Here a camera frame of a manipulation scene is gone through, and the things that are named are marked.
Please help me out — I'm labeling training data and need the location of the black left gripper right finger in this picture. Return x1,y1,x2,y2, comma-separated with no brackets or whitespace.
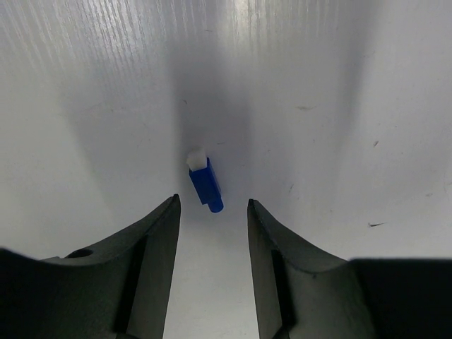
247,200,451,338

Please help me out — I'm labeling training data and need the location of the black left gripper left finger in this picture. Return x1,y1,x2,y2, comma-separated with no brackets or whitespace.
1,196,181,338

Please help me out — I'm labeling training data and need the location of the small blue pen cap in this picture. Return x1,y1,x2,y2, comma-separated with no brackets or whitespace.
186,148,224,213

